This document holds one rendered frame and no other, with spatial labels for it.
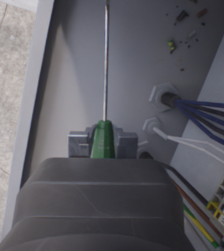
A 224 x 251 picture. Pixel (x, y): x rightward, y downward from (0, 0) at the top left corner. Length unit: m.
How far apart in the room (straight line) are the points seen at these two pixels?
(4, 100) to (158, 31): 0.77
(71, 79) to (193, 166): 0.16
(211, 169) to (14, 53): 0.81
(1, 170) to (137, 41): 0.94
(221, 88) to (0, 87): 0.82
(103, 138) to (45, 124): 0.07
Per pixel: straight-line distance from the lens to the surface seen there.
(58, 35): 0.19
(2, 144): 0.97
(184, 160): 0.22
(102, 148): 0.16
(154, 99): 0.21
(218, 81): 0.22
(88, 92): 0.20
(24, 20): 0.87
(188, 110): 0.18
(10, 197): 0.23
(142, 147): 0.23
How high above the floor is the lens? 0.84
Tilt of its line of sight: 66 degrees down
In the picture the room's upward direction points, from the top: 144 degrees clockwise
